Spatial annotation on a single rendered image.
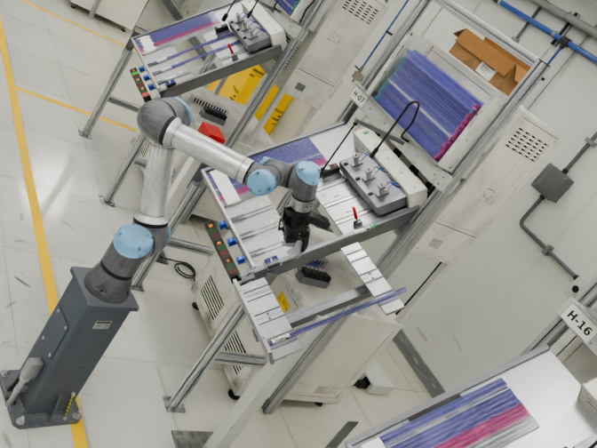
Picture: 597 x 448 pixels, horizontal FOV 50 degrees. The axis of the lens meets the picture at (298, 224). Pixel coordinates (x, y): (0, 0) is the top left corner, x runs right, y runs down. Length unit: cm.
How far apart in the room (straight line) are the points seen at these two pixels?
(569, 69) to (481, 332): 165
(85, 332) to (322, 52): 223
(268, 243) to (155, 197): 58
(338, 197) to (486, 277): 166
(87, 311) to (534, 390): 139
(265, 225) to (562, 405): 127
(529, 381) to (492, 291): 198
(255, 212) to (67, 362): 94
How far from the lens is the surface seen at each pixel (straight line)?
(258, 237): 257
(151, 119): 196
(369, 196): 259
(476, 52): 310
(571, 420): 210
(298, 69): 378
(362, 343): 308
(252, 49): 366
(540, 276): 394
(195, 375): 269
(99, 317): 220
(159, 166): 212
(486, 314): 408
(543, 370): 217
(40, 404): 246
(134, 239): 208
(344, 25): 380
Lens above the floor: 181
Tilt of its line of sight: 21 degrees down
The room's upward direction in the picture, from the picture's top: 35 degrees clockwise
